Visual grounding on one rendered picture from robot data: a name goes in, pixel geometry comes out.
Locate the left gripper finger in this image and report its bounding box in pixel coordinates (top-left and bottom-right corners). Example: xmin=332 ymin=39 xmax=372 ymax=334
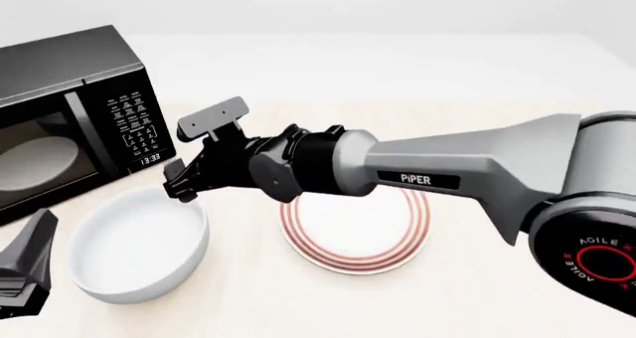
xmin=0 ymin=207 xmax=60 ymax=280

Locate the white plate with red rings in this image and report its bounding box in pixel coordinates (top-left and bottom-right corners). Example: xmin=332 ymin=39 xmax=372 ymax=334
xmin=278 ymin=188 xmax=431 ymax=275

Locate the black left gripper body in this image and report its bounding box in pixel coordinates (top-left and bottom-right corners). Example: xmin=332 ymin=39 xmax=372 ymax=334
xmin=0 ymin=266 xmax=54 ymax=319

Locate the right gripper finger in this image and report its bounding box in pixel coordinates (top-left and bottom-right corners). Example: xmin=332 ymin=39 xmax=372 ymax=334
xmin=166 ymin=175 xmax=223 ymax=204
xmin=163 ymin=157 xmax=205 ymax=185

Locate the round glass turntable plate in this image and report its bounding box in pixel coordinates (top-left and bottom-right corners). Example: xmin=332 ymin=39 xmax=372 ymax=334
xmin=0 ymin=135 xmax=80 ymax=193

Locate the white bowl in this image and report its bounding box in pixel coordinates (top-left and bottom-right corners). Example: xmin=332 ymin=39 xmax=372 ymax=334
xmin=67 ymin=186 xmax=211 ymax=305

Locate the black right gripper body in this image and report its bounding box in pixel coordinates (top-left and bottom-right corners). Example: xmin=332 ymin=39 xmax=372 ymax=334
xmin=196 ymin=127 xmax=259 ymax=192

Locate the black microwave oven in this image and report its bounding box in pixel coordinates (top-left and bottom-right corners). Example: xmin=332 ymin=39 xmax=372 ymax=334
xmin=0 ymin=24 xmax=178 ymax=228

